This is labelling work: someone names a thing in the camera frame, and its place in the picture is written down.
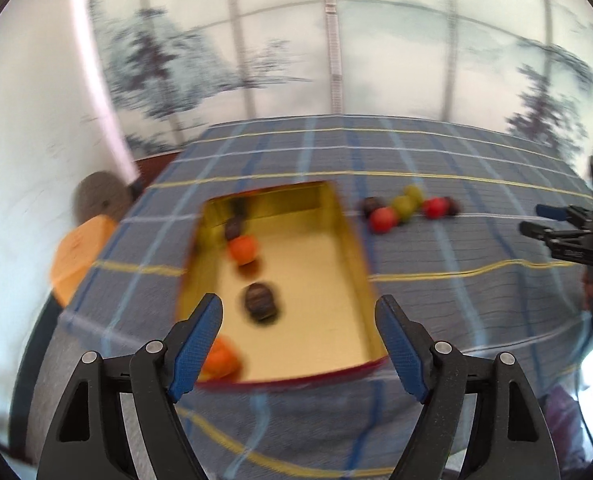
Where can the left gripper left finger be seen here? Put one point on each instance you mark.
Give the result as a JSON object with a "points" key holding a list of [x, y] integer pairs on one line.
{"points": [[87, 437]]}

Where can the small green tomato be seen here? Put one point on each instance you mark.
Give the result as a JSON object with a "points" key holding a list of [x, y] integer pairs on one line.
{"points": [[415, 193]]}

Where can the orange tangerine near corner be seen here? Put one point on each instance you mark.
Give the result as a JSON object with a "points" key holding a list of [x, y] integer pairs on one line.
{"points": [[222, 362]]}

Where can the blue plaid tablecloth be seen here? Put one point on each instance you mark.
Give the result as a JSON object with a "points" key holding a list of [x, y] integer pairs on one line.
{"points": [[473, 280]]}

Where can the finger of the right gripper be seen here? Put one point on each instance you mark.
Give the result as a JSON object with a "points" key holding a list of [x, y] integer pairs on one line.
{"points": [[544, 233], [568, 213]]}

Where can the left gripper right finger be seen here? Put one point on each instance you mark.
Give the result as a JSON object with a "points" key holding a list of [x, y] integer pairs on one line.
{"points": [[509, 438]]}

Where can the gold rectangular tin tray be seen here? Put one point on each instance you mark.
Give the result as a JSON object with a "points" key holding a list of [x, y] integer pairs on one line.
{"points": [[311, 256]]}

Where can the landscape painted folding screen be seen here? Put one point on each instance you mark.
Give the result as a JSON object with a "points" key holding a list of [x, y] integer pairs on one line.
{"points": [[176, 67]]}

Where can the orange tangerine in tray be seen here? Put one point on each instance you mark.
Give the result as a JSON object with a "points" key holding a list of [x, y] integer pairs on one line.
{"points": [[243, 249]]}

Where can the large green tomato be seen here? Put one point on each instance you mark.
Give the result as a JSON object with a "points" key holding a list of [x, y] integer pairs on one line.
{"points": [[404, 207]]}

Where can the dark brown passion fruit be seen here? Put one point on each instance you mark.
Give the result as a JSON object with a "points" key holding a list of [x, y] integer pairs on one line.
{"points": [[259, 302]]}

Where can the round grey millstone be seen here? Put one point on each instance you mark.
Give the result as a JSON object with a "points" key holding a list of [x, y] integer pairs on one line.
{"points": [[102, 192]]}

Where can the small red tomato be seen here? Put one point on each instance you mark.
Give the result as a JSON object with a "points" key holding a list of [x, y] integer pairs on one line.
{"points": [[435, 208]]}

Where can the orange stool cushion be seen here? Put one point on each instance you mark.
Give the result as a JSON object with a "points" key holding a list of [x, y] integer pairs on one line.
{"points": [[75, 255]]}

